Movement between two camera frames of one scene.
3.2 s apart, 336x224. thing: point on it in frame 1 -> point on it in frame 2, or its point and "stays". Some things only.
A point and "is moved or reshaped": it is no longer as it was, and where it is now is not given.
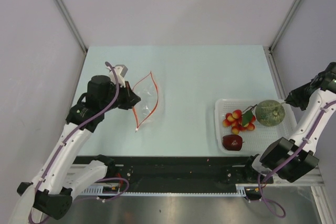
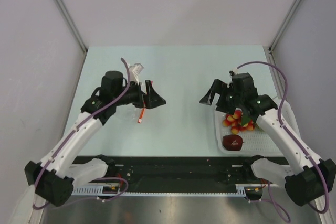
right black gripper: (295, 98) -> (218, 86)
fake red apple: (232, 142) stays
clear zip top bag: (146, 89) is moved or reshaped
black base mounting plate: (182, 173) stays
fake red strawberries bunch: (239, 120) stays
